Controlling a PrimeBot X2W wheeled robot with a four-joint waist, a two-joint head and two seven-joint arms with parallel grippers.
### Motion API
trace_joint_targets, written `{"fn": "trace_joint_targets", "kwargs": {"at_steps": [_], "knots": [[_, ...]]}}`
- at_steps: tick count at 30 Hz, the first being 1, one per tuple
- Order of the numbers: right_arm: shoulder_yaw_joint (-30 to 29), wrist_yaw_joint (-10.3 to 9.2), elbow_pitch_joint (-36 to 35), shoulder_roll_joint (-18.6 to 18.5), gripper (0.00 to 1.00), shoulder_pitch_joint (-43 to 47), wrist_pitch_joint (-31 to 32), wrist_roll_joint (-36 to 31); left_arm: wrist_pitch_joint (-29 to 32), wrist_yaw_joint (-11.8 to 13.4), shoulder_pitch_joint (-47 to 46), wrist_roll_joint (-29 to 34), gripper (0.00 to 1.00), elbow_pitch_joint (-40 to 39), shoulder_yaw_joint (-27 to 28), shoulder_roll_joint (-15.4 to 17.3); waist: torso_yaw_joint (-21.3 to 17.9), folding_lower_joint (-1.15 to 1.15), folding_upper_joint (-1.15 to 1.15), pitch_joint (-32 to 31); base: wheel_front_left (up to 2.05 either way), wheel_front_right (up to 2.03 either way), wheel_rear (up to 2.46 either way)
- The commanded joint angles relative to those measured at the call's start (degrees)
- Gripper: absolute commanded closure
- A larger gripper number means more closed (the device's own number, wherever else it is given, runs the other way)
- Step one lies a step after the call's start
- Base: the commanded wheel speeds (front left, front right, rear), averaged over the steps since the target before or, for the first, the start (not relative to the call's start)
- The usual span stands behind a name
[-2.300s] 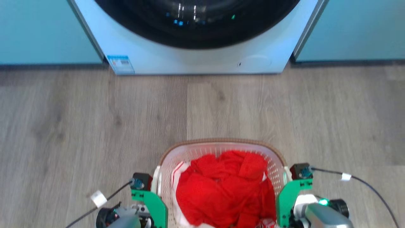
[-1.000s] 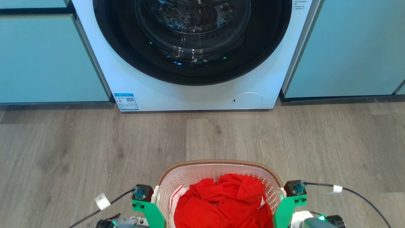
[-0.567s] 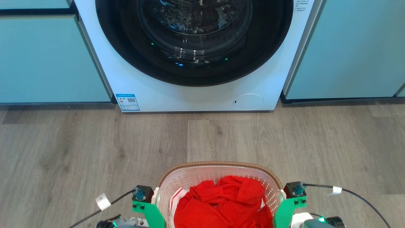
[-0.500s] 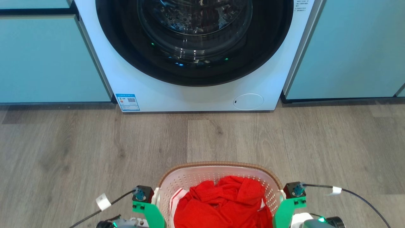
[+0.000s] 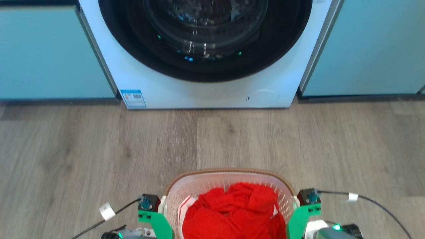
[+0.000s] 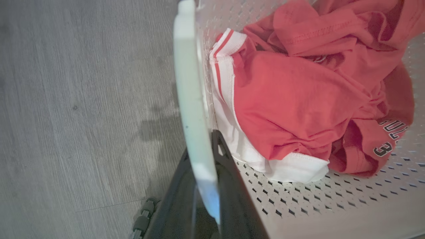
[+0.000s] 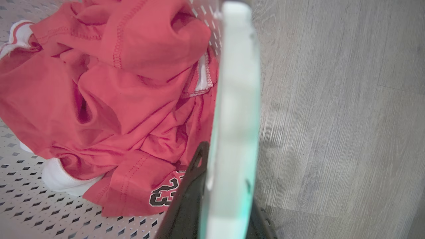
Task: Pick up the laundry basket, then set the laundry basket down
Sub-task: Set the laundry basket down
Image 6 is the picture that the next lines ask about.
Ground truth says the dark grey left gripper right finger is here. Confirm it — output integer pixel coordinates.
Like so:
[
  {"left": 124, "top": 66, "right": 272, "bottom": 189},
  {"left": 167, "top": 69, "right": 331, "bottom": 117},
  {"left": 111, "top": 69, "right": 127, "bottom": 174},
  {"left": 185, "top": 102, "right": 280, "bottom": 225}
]
[{"left": 211, "top": 130, "right": 270, "bottom": 239}]

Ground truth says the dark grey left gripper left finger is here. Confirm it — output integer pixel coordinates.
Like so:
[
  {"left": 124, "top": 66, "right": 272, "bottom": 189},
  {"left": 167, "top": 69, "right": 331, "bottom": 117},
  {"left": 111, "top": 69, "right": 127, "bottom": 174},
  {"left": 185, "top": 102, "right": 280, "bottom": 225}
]
[{"left": 143, "top": 148, "right": 200, "bottom": 239}]

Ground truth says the white perforated plastic laundry basket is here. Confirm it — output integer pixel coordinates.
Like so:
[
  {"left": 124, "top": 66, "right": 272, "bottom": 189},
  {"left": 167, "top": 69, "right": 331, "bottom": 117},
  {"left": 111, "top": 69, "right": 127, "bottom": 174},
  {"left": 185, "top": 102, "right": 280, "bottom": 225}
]
[{"left": 173, "top": 0, "right": 425, "bottom": 239}]

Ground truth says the grey ribbed roller wheel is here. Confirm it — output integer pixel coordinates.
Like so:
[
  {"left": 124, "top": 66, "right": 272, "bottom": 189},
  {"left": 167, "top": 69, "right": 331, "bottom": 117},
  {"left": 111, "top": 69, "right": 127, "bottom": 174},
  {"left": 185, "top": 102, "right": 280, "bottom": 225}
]
[{"left": 131, "top": 198, "right": 157, "bottom": 239}]

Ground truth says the red jersey with white trim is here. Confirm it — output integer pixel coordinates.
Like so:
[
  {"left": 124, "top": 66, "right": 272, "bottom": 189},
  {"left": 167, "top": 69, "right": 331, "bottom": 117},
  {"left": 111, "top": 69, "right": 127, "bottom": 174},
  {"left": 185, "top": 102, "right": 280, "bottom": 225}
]
[{"left": 209, "top": 0, "right": 425, "bottom": 184}]

